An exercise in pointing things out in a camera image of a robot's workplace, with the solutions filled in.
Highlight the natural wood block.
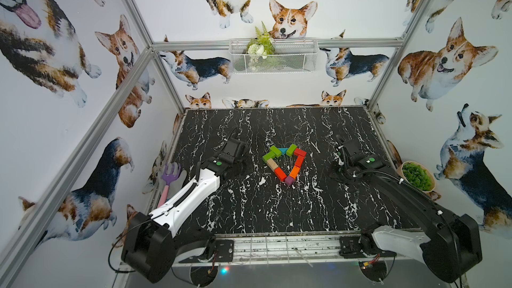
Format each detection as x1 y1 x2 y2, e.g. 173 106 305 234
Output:
266 158 279 171

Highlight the green block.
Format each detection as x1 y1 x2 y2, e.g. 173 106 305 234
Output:
263 151 275 163
286 144 297 157
269 145 282 158

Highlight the red block small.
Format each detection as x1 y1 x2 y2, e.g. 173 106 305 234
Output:
293 148 307 157

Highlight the orange block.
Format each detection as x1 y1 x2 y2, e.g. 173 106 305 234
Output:
289 166 300 180

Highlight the purple cube block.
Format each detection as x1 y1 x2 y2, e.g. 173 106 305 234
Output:
284 175 295 186

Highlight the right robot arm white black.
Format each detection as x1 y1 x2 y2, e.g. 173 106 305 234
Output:
329 136 483 287

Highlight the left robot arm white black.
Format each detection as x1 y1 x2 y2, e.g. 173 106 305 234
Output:
121 137 248 287

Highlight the purple toy rake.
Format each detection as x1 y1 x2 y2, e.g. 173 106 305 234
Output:
157 162 182 207

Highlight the pink pot green plant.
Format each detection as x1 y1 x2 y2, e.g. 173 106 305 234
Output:
398 161 435 193

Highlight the artificial fern with flower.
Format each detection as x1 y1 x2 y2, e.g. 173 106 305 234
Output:
245 22 275 72

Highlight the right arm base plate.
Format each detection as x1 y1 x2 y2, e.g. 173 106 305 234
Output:
339 235 397 259

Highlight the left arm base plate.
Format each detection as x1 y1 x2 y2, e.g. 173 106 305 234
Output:
175 239 235 264

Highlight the aluminium cage frame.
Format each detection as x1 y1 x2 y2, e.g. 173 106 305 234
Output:
0 0 512 288

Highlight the white wire basket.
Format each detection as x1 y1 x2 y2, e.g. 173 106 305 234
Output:
229 39 319 74

